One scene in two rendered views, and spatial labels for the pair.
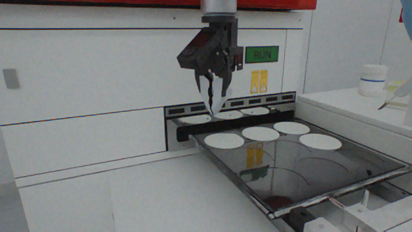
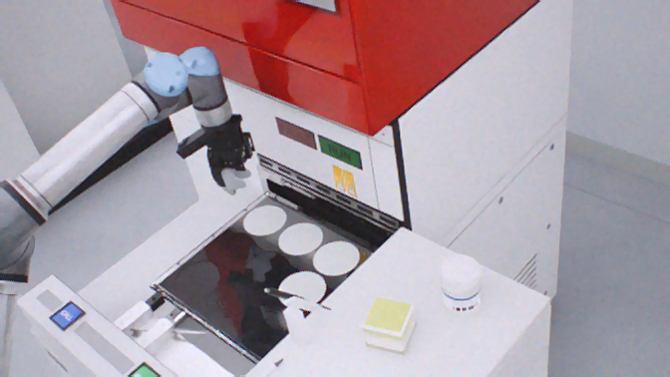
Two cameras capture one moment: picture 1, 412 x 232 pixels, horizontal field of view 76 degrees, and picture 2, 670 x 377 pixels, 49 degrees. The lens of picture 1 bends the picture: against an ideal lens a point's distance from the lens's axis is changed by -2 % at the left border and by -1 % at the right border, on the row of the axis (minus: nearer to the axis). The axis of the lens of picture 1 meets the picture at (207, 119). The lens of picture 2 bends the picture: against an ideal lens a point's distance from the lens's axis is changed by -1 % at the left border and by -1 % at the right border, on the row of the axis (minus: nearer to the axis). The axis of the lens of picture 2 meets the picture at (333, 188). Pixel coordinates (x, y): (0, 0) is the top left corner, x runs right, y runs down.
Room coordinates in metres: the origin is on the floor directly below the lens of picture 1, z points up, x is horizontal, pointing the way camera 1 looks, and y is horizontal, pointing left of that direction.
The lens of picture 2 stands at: (0.43, -1.33, 2.03)
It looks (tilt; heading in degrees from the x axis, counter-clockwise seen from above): 40 degrees down; 74
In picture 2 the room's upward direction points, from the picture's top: 12 degrees counter-clockwise
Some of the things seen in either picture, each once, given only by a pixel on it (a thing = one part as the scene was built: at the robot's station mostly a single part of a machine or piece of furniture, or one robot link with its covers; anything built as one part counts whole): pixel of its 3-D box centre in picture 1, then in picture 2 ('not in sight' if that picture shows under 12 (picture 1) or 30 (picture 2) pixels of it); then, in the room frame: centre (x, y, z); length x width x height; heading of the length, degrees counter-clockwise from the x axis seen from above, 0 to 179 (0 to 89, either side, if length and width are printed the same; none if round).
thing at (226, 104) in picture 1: (236, 103); (323, 188); (0.77, -0.09, 0.96); 0.44 x 0.01 x 0.02; 114
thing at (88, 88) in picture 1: (178, 87); (267, 141); (0.71, 0.08, 1.02); 0.82 x 0.03 x 0.40; 114
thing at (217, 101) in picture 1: (224, 95); (233, 183); (0.59, -0.04, 1.03); 0.06 x 0.03 x 0.09; 143
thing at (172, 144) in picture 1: (237, 124); (326, 210); (0.77, -0.09, 0.89); 0.44 x 0.02 x 0.10; 114
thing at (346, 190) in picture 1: (352, 188); (204, 323); (0.42, -0.26, 0.90); 0.38 x 0.01 x 0.01; 114
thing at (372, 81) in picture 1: (372, 80); (461, 286); (0.86, -0.54, 1.01); 0.07 x 0.07 x 0.10
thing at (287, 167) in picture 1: (286, 149); (266, 268); (0.58, -0.19, 0.90); 0.34 x 0.34 x 0.01; 24
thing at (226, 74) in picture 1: (221, 75); (218, 169); (0.57, -0.03, 1.08); 0.05 x 0.02 x 0.09; 53
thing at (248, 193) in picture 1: (219, 165); (212, 237); (0.50, -0.03, 0.90); 0.37 x 0.01 x 0.01; 24
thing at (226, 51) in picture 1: (219, 46); (225, 141); (0.60, -0.03, 1.14); 0.09 x 0.08 x 0.12; 143
